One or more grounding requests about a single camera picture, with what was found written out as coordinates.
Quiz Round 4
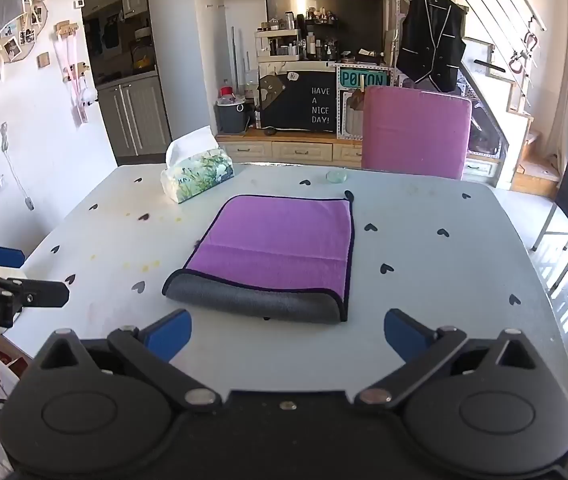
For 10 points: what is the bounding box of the wooden staircase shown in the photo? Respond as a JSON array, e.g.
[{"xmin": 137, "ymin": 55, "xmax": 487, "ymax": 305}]
[{"xmin": 464, "ymin": 35, "xmax": 562, "ymax": 197}]

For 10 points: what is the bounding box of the wooden drawer cabinet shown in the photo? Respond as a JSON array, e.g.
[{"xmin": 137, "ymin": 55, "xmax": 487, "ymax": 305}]
[{"xmin": 215, "ymin": 129, "xmax": 365, "ymax": 165}]

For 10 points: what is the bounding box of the floral tissue box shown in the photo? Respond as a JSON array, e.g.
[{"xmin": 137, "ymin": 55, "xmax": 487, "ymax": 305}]
[{"xmin": 160, "ymin": 125, "xmax": 235, "ymax": 205}]

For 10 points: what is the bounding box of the pink chair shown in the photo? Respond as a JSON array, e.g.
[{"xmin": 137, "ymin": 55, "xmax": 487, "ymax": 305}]
[{"xmin": 361, "ymin": 85, "xmax": 473, "ymax": 181}]

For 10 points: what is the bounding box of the black lettered board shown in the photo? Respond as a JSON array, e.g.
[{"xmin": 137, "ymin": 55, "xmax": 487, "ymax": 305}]
[{"xmin": 258, "ymin": 70, "xmax": 337, "ymax": 134}]

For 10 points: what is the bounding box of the grey trash bin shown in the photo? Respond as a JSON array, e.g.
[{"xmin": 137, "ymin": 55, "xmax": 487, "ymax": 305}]
[{"xmin": 215, "ymin": 94, "xmax": 251, "ymax": 135}]

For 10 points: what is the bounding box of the white storage rack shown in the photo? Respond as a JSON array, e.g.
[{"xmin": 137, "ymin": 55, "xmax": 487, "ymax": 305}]
[{"xmin": 256, "ymin": 29, "xmax": 303, "ymax": 59}]

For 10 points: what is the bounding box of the green sign plate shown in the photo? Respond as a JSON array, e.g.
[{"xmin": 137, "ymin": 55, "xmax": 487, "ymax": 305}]
[{"xmin": 338, "ymin": 70, "xmax": 389, "ymax": 89}]

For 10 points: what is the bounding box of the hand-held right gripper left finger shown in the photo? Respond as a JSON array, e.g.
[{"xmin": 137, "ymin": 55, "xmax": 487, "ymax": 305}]
[{"xmin": 34, "ymin": 308, "xmax": 223, "ymax": 410}]

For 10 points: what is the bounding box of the white wall cable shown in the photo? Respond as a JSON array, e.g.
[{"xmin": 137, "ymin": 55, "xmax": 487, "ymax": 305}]
[{"xmin": 0, "ymin": 110, "xmax": 35, "ymax": 210}]

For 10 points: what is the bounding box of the black vest with white trim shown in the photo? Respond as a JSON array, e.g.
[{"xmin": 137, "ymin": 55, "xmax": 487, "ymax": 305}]
[{"xmin": 395, "ymin": 0, "xmax": 467, "ymax": 94}]

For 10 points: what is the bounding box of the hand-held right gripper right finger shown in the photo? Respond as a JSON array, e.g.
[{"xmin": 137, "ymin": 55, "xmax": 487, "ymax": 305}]
[{"xmin": 354, "ymin": 308, "xmax": 546, "ymax": 407}]

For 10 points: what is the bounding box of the grey door cabinet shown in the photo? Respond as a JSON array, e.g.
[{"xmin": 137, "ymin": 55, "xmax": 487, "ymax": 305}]
[{"xmin": 96, "ymin": 76, "xmax": 173, "ymax": 159}]

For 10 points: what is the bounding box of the purple and grey towel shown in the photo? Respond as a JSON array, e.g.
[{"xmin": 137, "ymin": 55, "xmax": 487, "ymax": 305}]
[{"xmin": 162, "ymin": 191, "xmax": 355, "ymax": 325}]

